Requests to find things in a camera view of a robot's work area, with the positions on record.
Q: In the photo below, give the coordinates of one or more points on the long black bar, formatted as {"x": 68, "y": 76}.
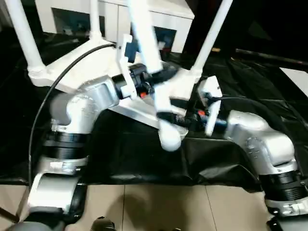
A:
{"x": 272, "y": 56}

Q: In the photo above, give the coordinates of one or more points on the white flat board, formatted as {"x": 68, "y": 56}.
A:
{"x": 296, "y": 79}

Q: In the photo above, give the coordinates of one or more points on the brown rounded object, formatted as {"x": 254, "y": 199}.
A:
{"x": 103, "y": 225}

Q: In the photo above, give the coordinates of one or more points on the white plastic table top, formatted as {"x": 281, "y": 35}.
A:
{"x": 96, "y": 62}

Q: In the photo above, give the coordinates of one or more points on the black shiny mat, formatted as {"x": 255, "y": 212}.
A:
{"x": 132, "y": 156}

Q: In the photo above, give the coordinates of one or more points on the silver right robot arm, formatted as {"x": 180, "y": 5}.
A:
{"x": 260, "y": 139}

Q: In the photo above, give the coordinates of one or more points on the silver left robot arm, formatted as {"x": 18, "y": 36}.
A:
{"x": 84, "y": 103}

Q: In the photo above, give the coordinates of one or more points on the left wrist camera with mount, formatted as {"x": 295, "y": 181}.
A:
{"x": 125, "y": 62}

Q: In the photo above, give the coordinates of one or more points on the white sideboard cabinet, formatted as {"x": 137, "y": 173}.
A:
{"x": 72, "y": 12}

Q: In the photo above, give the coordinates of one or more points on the small beige label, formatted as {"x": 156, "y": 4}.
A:
{"x": 215, "y": 50}

